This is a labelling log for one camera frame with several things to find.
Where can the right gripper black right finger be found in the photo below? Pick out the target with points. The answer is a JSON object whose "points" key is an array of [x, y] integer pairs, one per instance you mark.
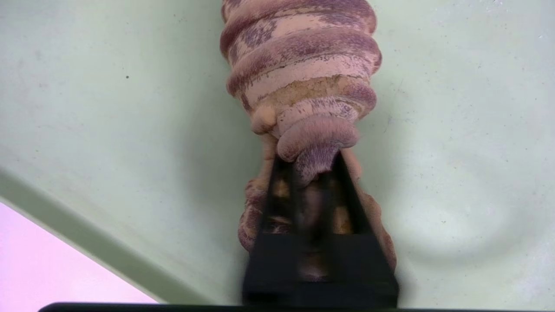
{"points": [[360, 268]]}

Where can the marbled twisted bread roll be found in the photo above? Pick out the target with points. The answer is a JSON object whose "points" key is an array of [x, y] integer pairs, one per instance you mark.
{"points": [[303, 65]]}

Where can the light green plastic tray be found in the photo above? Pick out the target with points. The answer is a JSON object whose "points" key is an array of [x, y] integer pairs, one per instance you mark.
{"points": [[86, 108]]}

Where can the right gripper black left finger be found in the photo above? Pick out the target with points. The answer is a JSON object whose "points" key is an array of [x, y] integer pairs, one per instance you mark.
{"points": [[277, 268]]}

